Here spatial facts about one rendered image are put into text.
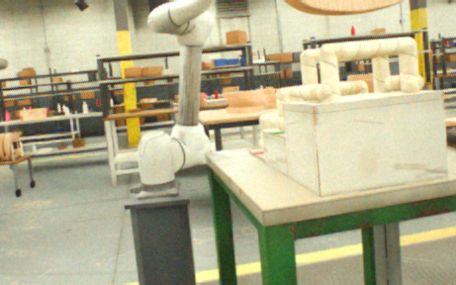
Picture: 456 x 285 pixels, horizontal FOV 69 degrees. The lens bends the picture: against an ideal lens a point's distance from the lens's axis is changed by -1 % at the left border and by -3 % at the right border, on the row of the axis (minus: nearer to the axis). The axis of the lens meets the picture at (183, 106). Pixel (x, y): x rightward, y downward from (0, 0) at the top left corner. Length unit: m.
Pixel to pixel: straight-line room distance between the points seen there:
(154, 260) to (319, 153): 1.05
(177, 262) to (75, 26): 11.07
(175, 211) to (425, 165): 0.98
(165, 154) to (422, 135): 1.00
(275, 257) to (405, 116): 0.36
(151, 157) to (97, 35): 10.69
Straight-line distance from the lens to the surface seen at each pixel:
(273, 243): 0.67
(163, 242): 1.53
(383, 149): 0.73
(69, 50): 12.11
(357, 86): 0.90
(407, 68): 0.78
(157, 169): 1.47
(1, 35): 12.83
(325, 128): 0.67
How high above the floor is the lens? 1.15
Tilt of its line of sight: 3 degrees down
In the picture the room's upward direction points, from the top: 6 degrees counter-clockwise
